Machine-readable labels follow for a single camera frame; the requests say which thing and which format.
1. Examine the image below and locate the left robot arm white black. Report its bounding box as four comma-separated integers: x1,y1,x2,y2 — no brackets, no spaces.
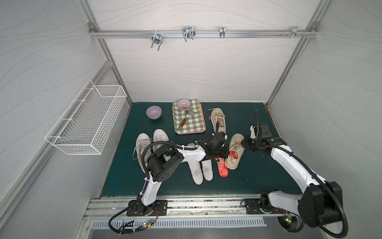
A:
137,132,228,207

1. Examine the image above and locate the beige sneaker one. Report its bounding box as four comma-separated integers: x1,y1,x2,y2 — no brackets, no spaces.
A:
225,133,245,170
209,108,226,135

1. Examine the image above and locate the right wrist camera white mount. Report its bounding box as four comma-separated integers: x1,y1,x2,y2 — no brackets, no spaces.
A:
250,125,256,139

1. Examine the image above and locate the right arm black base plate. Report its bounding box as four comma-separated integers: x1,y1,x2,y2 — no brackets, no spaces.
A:
240,199,272,215

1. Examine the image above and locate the pink speckled bowl on cloth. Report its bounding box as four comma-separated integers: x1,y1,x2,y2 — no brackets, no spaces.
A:
176,99,192,111

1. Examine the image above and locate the purple bowl on table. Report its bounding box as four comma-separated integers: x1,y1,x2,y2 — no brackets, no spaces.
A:
146,106,162,120

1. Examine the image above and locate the pink tray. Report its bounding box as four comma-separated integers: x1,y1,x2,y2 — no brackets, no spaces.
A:
177,103,207,135

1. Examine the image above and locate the white insole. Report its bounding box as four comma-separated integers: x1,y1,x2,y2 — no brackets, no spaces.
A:
188,161,204,185
202,160,213,181

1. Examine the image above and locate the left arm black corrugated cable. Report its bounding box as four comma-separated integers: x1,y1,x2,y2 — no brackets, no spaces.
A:
141,141,198,180

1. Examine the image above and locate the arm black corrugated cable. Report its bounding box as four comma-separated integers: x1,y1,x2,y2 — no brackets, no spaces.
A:
141,141,198,180
255,109,349,239

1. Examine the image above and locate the metal hook bracket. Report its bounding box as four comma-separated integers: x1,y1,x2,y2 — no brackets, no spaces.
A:
219,26,225,39
182,26,196,42
151,31,163,51
280,27,307,39

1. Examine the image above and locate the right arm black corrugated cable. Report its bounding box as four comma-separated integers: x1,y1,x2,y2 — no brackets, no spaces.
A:
255,109,349,239

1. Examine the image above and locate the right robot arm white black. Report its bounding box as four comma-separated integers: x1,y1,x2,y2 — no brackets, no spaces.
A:
241,123,345,228

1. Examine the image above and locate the green white checkered cloth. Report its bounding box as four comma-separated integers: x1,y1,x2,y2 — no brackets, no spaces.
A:
172,99,206,135

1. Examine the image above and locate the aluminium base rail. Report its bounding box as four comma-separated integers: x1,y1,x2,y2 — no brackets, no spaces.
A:
83,194,329,220

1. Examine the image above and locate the metal spatula wooden handle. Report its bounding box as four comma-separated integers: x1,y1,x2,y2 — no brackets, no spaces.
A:
178,110,197,130

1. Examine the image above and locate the white vent strip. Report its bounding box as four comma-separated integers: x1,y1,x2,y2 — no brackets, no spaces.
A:
91,217,267,230

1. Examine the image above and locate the white sneaker with laces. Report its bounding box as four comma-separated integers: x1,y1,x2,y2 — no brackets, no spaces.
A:
133,133,151,173

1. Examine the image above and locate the white wire basket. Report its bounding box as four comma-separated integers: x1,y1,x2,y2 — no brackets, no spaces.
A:
45,80,127,155

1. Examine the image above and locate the red patterned insole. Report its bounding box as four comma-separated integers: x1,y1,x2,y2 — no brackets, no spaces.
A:
229,150,238,159
216,158,228,177

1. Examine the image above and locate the aluminium cross rail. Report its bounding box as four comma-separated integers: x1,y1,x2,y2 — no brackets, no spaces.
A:
90,29,319,39

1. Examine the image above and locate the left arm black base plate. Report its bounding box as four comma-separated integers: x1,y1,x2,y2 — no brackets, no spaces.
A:
126,200,168,217

